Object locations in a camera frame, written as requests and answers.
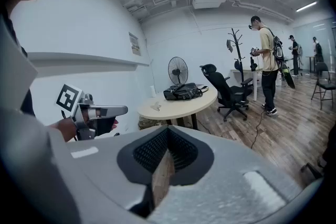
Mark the black folding chair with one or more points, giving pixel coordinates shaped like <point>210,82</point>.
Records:
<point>324,85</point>

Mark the white cylinder container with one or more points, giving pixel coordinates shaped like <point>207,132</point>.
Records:
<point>153,91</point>

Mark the black office chair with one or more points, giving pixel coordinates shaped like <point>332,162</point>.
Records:
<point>223,84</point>

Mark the wall poster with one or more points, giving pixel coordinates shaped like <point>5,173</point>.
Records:
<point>134,44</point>

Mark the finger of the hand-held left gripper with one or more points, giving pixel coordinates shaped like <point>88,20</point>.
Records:
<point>115,110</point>

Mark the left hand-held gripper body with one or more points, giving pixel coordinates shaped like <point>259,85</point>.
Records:
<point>68,98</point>

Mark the person's left hand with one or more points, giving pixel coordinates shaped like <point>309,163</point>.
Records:
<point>115,125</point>

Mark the grey hanging cap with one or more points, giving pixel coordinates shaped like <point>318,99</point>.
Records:
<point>230,46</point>

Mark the black standing fan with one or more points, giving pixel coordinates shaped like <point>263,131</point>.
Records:
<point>178,70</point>

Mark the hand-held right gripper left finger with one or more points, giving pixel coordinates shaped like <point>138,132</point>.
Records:
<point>105,165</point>

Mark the black coat rack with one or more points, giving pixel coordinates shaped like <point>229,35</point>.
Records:
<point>239,44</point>

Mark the black leather backpack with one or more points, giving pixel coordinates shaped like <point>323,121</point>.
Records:
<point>181,91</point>

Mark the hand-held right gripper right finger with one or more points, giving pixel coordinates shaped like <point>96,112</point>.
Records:
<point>223,191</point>

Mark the ceiling tube light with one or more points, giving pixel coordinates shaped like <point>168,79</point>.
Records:
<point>306,6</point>

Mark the person's dark shirt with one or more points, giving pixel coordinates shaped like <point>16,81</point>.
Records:
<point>26,102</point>

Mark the black hanging bag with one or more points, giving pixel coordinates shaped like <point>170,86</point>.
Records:
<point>238,65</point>

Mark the person's left forearm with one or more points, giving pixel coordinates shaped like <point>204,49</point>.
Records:
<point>65,128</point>

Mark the white desk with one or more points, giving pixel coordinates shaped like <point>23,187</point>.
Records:
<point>246,70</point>

